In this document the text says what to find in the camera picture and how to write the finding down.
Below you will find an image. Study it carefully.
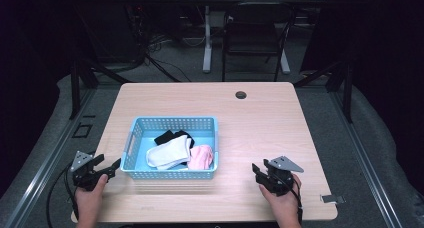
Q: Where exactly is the black metal stand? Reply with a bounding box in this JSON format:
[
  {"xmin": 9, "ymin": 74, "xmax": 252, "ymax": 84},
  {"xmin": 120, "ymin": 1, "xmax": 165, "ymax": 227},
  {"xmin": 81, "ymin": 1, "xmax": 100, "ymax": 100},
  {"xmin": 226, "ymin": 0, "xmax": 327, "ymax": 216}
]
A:
[
  {"xmin": 68, "ymin": 51, "xmax": 131, "ymax": 120},
  {"xmin": 293, "ymin": 59, "xmax": 354, "ymax": 124}
]

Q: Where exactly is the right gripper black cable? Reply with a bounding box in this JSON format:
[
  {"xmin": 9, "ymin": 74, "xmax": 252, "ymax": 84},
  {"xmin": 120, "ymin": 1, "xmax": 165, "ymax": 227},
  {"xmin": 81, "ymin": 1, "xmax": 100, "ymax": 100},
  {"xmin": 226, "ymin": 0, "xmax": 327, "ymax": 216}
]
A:
[{"xmin": 283, "ymin": 180, "xmax": 304, "ymax": 226}]

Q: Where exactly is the black chair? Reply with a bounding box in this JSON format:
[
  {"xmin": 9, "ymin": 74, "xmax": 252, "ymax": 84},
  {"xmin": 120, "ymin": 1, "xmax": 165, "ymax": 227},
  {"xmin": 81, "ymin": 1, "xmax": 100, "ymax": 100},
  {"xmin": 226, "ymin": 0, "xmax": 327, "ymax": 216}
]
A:
[{"xmin": 221, "ymin": 1, "xmax": 297, "ymax": 82}]

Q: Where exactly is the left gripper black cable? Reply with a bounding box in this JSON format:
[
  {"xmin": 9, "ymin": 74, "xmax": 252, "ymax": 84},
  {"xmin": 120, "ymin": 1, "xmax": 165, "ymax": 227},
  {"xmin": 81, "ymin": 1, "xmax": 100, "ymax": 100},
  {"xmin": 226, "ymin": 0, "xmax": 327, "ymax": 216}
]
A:
[{"xmin": 45, "ymin": 164, "xmax": 80, "ymax": 228}]

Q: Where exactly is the bundle of floor cables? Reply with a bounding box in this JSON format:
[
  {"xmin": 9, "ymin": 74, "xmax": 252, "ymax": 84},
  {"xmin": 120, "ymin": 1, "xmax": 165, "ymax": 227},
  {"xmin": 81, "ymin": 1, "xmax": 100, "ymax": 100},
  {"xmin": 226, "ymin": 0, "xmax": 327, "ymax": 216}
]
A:
[{"xmin": 126, "ymin": 4, "xmax": 208, "ymax": 83}]

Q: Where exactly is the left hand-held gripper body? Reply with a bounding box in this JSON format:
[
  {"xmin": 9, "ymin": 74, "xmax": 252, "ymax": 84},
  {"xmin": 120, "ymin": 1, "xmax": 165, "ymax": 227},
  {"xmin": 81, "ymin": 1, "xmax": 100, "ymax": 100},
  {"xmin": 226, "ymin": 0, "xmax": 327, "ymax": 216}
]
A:
[{"xmin": 69, "ymin": 150, "xmax": 110, "ymax": 192}]

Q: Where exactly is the pink sock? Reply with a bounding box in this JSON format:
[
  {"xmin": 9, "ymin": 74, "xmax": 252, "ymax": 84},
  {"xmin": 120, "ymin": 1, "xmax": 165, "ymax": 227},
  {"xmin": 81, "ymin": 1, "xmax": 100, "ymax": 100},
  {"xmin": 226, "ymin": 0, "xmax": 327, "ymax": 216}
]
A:
[{"xmin": 187, "ymin": 144, "xmax": 215, "ymax": 171}]

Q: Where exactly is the person's right hand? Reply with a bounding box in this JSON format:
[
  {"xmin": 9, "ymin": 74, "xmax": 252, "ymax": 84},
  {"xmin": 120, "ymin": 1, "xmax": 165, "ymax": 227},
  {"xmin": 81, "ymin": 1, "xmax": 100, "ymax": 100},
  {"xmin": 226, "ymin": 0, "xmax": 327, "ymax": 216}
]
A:
[{"xmin": 258, "ymin": 173, "xmax": 303, "ymax": 222}]

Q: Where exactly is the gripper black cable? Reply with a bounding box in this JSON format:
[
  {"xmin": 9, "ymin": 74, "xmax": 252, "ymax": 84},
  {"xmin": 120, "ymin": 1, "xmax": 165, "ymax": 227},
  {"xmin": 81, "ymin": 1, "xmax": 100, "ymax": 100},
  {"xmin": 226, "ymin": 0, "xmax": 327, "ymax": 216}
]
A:
[
  {"xmin": 283, "ymin": 180, "xmax": 304, "ymax": 226},
  {"xmin": 45, "ymin": 164, "xmax": 80, "ymax": 228}
]

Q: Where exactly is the light blue plastic basket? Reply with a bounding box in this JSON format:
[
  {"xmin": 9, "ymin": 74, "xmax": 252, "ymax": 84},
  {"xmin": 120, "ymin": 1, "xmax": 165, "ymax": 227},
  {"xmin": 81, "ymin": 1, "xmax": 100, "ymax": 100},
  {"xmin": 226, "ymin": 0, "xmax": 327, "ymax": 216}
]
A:
[{"xmin": 120, "ymin": 116, "xmax": 220, "ymax": 180}]

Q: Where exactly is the white desk with legs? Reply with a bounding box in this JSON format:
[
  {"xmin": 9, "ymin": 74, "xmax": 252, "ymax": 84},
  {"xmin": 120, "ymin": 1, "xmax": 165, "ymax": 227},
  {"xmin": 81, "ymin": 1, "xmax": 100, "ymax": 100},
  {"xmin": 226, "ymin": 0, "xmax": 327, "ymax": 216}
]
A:
[{"xmin": 183, "ymin": 0, "xmax": 329, "ymax": 74}]

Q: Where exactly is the white sock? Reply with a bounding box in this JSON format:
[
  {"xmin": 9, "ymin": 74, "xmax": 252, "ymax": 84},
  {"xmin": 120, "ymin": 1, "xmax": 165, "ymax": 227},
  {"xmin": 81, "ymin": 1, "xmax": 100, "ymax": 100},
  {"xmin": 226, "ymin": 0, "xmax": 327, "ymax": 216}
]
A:
[{"xmin": 145, "ymin": 134, "xmax": 195, "ymax": 171}]

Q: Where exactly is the person's left hand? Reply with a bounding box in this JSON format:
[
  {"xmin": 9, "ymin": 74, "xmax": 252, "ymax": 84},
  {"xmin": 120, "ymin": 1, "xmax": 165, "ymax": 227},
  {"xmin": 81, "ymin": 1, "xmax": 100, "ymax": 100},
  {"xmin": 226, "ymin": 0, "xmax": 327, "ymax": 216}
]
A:
[{"xmin": 74, "ymin": 173, "xmax": 109, "ymax": 222}]

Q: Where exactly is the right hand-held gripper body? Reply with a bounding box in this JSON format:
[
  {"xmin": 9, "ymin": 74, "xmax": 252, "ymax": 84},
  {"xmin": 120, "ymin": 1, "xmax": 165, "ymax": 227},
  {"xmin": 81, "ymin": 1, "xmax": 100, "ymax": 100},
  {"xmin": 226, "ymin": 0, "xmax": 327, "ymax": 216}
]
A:
[{"xmin": 255, "ymin": 155, "xmax": 305, "ymax": 197}]

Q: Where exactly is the grey tape strip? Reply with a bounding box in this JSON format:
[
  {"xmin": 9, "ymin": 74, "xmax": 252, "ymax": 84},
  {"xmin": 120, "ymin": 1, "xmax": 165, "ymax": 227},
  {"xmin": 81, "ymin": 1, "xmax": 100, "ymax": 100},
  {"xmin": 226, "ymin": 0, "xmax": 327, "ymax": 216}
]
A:
[{"xmin": 320, "ymin": 194, "xmax": 346, "ymax": 204}]

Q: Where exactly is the black sock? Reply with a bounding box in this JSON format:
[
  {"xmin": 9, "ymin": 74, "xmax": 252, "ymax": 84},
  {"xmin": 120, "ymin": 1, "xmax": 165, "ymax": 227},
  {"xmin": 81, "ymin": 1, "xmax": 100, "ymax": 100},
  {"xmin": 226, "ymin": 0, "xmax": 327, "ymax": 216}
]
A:
[{"xmin": 153, "ymin": 129, "xmax": 195, "ymax": 148}]

